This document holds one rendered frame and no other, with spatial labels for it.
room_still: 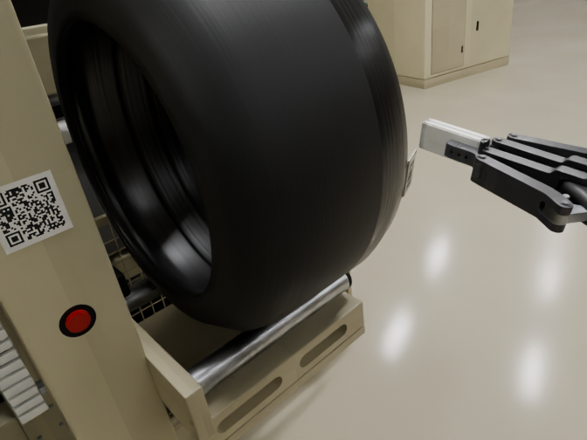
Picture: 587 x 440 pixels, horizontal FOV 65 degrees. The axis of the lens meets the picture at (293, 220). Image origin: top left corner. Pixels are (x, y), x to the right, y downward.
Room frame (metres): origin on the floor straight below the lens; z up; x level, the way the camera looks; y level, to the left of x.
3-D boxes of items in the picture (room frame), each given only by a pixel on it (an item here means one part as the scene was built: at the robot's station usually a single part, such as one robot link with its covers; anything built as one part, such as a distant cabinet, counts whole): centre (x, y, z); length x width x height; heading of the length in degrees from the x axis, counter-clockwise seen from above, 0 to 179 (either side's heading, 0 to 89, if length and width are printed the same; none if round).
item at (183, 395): (0.59, 0.29, 0.90); 0.40 x 0.03 x 0.10; 39
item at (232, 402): (0.60, 0.06, 0.84); 0.36 x 0.09 x 0.06; 129
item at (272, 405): (0.70, 0.15, 0.80); 0.37 x 0.36 x 0.02; 39
